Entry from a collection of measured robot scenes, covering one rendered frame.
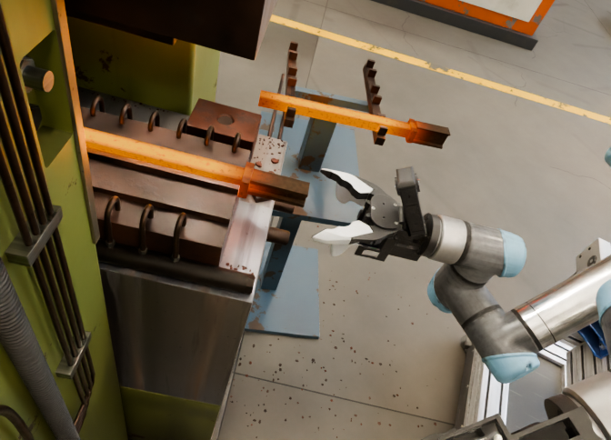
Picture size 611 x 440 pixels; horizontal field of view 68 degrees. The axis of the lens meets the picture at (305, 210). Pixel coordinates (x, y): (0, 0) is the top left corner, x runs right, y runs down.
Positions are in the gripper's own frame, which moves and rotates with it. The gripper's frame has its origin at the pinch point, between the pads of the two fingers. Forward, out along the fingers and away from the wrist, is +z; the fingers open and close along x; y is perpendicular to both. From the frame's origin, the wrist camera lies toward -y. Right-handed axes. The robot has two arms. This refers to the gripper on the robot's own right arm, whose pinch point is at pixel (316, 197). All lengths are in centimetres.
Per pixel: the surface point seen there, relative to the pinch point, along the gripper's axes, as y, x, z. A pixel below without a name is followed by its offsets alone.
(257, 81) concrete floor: 100, 183, 27
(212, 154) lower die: 0.6, 4.5, 17.6
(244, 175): -1.6, -0.7, 11.7
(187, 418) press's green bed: 65, -16, 13
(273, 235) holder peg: 11.8, 0.3, 4.8
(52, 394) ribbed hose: 0.5, -35.2, 23.7
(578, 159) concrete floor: 100, 195, -186
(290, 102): 6.9, 33.6, 7.2
